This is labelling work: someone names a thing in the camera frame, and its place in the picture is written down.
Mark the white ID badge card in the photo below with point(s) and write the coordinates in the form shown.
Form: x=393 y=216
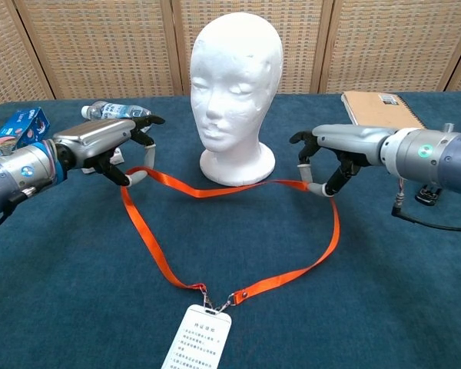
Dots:
x=199 y=338

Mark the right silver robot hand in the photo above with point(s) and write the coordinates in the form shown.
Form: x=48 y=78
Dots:
x=349 y=142

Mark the woven rattan folding screen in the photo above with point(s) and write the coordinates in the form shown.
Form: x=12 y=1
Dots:
x=100 y=46

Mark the blue Oreo cookie box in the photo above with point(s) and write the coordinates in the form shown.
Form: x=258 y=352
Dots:
x=19 y=127

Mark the white foam mannequin head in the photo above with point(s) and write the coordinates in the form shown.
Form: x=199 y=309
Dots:
x=234 y=77

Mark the pink tissue pack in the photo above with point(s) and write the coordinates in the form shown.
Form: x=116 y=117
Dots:
x=118 y=155

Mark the brown spiral notebook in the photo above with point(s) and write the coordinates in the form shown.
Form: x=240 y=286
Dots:
x=376 y=109

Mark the blue felt table cover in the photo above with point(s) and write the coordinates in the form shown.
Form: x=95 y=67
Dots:
x=61 y=288

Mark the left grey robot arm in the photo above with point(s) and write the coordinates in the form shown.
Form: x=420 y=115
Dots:
x=15 y=173

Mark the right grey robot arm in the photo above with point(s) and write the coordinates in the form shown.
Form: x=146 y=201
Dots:
x=438 y=157

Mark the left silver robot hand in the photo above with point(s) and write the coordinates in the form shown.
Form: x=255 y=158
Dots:
x=96 y=138

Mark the clear plastic water bottle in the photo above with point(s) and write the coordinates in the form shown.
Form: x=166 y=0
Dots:
x=111 y=110

